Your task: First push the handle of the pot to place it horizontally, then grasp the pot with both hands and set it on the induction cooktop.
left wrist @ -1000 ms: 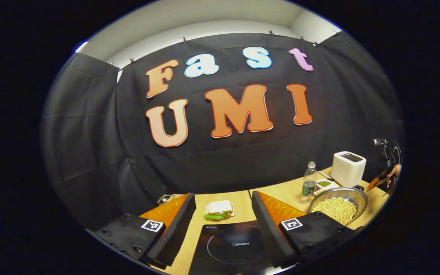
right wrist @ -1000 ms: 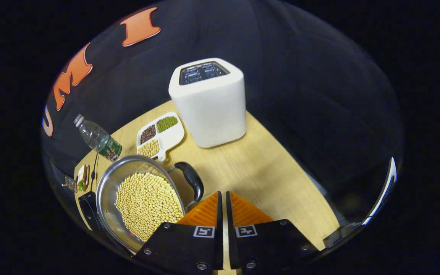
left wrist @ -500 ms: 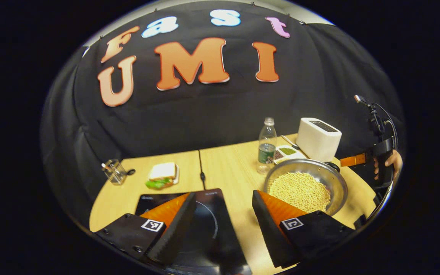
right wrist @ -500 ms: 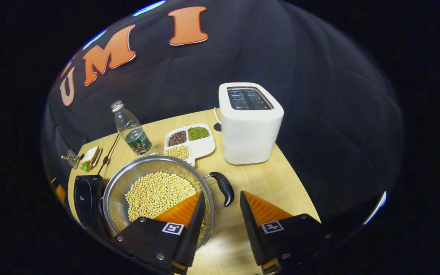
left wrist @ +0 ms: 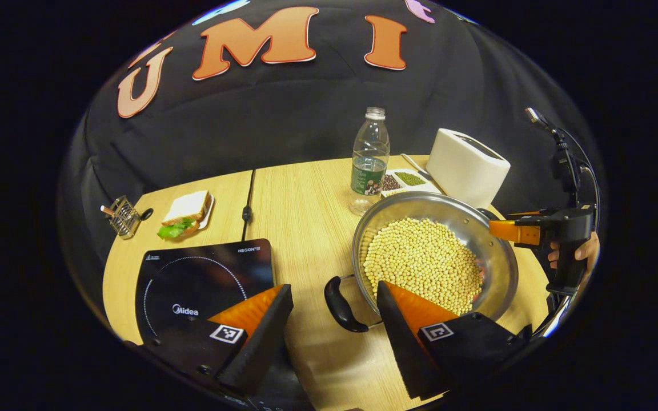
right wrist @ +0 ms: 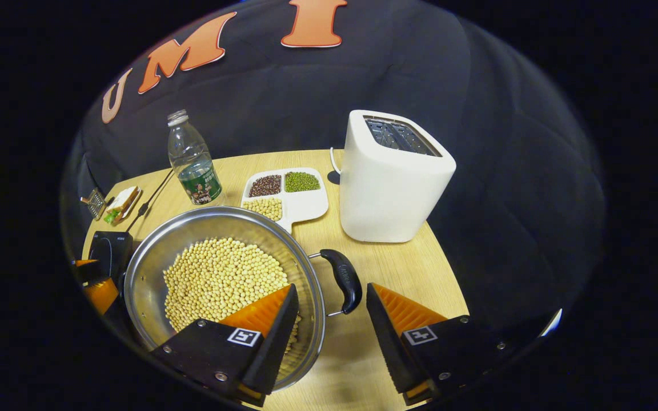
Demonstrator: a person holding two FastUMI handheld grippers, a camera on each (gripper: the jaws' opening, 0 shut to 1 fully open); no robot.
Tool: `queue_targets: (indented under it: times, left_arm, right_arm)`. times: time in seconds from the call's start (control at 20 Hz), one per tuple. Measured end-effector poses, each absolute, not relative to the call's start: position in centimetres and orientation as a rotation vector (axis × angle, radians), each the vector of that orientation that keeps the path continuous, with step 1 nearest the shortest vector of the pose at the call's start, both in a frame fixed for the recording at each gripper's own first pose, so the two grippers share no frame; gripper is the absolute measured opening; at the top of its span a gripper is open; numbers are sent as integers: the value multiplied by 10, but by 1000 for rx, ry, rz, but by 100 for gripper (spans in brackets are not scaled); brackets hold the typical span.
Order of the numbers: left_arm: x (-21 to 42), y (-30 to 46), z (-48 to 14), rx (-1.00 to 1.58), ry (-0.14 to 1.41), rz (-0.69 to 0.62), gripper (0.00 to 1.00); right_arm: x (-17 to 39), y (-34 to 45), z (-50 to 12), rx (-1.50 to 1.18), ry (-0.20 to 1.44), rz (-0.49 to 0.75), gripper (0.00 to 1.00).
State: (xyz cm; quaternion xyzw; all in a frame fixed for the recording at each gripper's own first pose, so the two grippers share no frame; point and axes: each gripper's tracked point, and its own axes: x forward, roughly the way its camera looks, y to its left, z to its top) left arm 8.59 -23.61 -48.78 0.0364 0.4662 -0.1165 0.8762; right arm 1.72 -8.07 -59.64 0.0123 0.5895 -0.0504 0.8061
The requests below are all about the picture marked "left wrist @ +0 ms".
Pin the metal utensil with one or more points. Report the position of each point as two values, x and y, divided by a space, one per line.
416 165

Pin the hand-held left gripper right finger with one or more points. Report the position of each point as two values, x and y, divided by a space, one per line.
400 337

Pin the black induction cooktop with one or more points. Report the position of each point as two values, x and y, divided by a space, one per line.
192 285

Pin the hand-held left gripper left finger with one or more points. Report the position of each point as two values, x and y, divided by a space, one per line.
266 337

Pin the pile of soybeans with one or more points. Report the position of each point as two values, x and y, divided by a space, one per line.
420 262

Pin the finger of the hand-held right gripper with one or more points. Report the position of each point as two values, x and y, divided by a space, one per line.
514 232
526 213

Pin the white toaster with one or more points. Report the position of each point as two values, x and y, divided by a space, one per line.
466 168

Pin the sandwich with lettuce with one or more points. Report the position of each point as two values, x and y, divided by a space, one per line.
186 211

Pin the white divided dish of beans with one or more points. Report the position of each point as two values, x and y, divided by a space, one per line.
409 180

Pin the clear plastic water bottle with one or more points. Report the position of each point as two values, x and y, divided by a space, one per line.
369 165

